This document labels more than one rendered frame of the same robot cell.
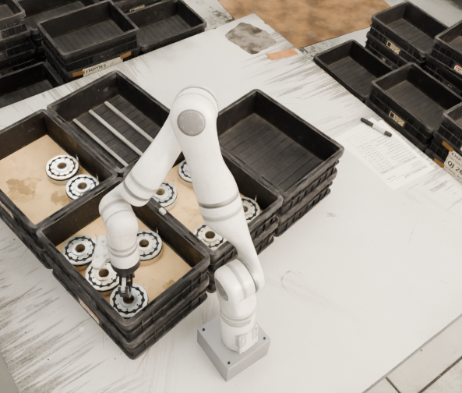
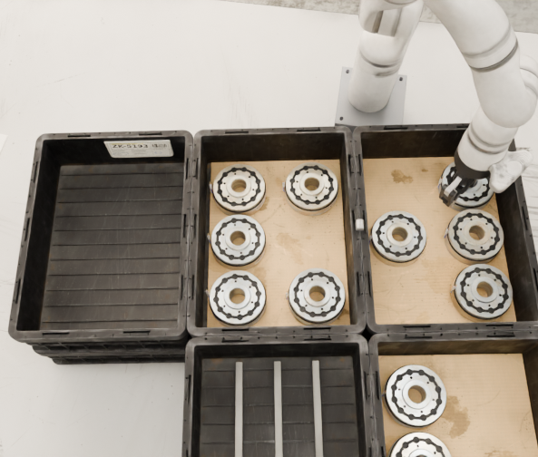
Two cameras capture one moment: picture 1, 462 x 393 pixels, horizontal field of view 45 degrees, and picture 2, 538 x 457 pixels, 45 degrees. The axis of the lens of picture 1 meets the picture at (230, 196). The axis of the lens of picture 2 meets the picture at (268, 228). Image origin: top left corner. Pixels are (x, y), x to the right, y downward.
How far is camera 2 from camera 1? 1.44 m
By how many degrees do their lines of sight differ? 56
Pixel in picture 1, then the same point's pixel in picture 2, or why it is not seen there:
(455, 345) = not seen: hidden behind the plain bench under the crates
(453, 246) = (43, 38)
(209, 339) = (398, 112)
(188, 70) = not seen: outside the picture
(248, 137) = (99, 304)
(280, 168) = (121, 219)
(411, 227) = (51, 85)
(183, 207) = (298, 263)
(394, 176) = not seen: outside the picture
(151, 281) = (419, 196)
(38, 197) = (484, 445)
